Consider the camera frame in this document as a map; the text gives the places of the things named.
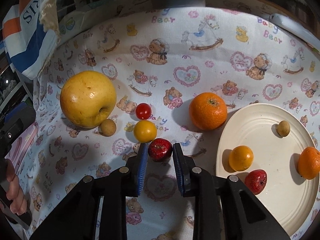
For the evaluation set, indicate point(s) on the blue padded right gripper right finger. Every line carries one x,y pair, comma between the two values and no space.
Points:
224,207

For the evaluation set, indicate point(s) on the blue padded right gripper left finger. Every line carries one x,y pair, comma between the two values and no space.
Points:
96,208

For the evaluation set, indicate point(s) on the yellow-orange cherry tomato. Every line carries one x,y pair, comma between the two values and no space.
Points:
241,158

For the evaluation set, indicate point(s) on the large yellow apple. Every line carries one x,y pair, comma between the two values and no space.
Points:
87,99

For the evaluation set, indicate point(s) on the orange tangerine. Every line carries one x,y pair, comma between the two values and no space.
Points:
308,163
208,111

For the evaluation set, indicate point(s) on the brown longan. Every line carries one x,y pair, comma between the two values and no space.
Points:
283,128
108,127

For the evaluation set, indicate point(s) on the dark red small fruit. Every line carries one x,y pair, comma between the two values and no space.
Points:
160,150

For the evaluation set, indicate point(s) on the yellow cherry tomato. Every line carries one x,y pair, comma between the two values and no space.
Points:
145,131

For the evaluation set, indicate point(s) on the small red cherry tomato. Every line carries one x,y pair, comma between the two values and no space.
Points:
143,111

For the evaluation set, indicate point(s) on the person's left hand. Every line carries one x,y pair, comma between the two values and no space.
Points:
15,192

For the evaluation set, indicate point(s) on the pink box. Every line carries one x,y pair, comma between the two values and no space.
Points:
20,146

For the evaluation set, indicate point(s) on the striped Paris cloth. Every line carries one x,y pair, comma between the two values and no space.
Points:
31,33

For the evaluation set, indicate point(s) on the cream round plate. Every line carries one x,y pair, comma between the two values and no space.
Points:
292,200

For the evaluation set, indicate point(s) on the baby bear printed cloth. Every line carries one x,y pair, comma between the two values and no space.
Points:
164,58

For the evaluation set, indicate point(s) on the white remote control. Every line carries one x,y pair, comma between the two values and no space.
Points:
296,29

